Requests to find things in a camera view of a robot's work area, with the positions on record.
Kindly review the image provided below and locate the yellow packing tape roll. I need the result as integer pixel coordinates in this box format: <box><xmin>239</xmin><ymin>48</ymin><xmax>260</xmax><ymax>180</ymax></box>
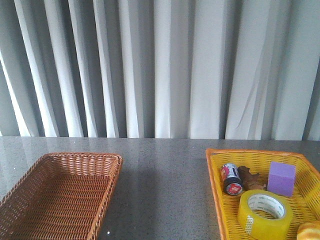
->
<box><xmin>237</xmin><ymin>189</ymin><xmax>293</xmax><ymax>240</ymax></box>

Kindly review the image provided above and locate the small red blue can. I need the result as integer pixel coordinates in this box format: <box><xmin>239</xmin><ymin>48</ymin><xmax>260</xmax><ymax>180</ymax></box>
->
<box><xmin>220</xmin><ymin>163</ymin><xmax>243</xmax><ymax>196</ymax></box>

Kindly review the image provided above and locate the grey pleated curtain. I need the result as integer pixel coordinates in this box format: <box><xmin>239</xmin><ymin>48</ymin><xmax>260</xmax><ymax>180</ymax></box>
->
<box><xmin>0</xmin><ymin>0</ymin><xmax>320</xmax><ymax>141</ymax></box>

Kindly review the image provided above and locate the brown toy animal figure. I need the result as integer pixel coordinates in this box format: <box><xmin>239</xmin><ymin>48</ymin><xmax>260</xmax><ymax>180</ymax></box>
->
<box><xmin>237</xmin><ymin>165</ymin><xmax>267</xmax><ymax>191</ymax></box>

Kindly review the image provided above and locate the brown wicker basket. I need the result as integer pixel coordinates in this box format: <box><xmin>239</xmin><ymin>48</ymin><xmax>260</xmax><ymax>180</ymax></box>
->
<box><xmin>0</xmin><ymin>152</ymin><xmax>123</xmax><ymax>240</ymax></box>

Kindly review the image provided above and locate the purple foam cube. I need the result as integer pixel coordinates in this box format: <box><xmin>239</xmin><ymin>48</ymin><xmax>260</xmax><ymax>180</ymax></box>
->
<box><xmin>267</xmin><ymin>161</ymin><xmax>296</xmax><ymax>197</ymax></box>

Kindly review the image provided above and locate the yellow plastic basket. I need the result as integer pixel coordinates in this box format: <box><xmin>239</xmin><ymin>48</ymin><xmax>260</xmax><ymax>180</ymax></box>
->
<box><xmin>206</xmin><ymin>148</ymin><xmax>320</xmax><ymax>240</ymax></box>

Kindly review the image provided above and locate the yellow bread toy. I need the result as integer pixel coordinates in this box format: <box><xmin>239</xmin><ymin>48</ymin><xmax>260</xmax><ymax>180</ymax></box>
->
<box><xmin>296</xmin><ymin>220</ymin><xmax>320</xmax><ymax>240</ymax></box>

